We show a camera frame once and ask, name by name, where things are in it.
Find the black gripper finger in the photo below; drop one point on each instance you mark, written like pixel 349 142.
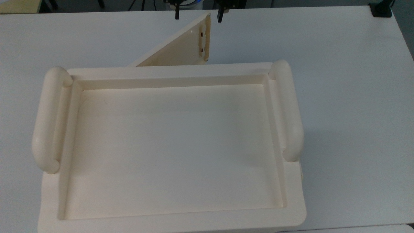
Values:
pixel 177 12
pixel 220 15

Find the cream plastic cabinet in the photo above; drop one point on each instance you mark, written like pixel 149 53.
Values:
pixel 174 145

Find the cream cabinet door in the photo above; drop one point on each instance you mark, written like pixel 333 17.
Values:
pixel 181 48

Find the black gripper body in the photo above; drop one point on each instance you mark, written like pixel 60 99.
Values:
pixel 231 3

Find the black table clamp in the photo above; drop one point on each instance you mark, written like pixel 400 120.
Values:
pixel 381 9

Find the yellow wooden table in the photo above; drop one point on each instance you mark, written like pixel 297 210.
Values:
pixel 17 5

